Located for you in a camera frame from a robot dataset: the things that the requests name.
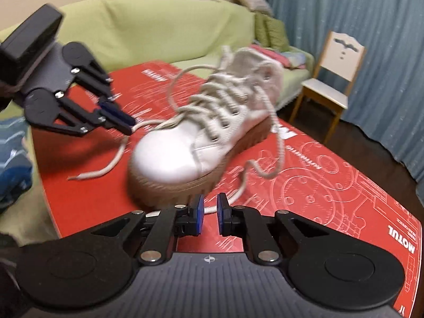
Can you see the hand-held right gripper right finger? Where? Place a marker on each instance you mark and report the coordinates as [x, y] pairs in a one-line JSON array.
[[221, 215]]

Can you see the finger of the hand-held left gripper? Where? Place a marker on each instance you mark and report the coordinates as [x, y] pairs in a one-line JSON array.
[[116, 112], [86, 122]]

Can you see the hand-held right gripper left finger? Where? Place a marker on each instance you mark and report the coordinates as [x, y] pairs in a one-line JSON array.
[[199, 213]]

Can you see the white high-top shoe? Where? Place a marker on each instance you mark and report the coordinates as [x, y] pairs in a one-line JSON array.
[[165, 159]]

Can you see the white shoelace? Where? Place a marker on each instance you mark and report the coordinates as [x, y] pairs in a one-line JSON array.
[[215, 87]]

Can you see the blue printed cloth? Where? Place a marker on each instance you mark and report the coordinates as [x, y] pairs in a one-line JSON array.
[[13, 165]]

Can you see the green covered sofa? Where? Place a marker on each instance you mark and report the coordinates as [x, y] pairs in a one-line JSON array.
[[149, 29]]

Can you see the red printed board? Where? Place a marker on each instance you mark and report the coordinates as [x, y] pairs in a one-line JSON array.
[[331, 179]]

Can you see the pink folded cloth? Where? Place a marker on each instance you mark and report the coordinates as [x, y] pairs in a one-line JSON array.
[[268, 52]]

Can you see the wooden chair with white seat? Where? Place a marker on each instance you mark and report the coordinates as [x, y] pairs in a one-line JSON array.
[[326, 89]]

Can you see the green chevron pillow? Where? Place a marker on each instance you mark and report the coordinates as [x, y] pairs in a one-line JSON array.
[[261, 29], [277, 34]]

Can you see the person's black jacket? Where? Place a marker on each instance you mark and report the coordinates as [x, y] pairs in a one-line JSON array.
[[8, 271]]

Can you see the pastel folded blanket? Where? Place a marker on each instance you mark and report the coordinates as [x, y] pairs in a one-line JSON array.
[[293, 58]]

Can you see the blue curtain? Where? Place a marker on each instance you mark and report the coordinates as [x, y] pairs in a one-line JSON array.
[[381, 23]]

